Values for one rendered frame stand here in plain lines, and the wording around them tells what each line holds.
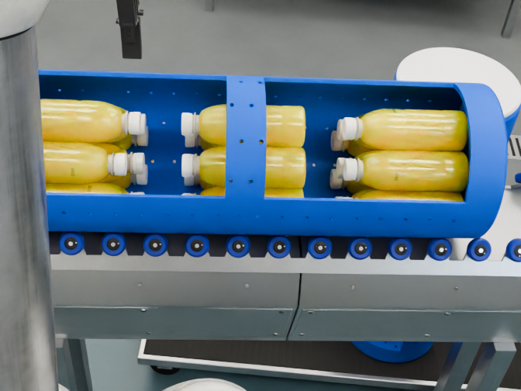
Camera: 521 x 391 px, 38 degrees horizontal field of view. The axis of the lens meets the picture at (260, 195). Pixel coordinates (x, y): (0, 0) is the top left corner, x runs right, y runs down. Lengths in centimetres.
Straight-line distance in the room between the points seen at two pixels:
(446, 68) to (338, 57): 192
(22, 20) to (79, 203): 79
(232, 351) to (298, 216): 101
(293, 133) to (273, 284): 31
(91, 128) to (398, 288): 64
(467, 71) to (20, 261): 136
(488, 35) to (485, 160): 279
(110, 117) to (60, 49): 239
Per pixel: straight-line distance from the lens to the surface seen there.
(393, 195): 135
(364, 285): 147
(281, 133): 130
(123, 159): 131
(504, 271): 152
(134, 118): 132
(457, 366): 207
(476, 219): 136
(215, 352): 224
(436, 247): 145
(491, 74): 181
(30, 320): 64
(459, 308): 155
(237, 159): 124
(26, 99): 55
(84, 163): 131
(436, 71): 178
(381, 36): 389
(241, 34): 378
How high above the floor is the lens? 199
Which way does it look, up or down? 44 degrees down
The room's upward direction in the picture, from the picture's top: 5 degrees clockwise
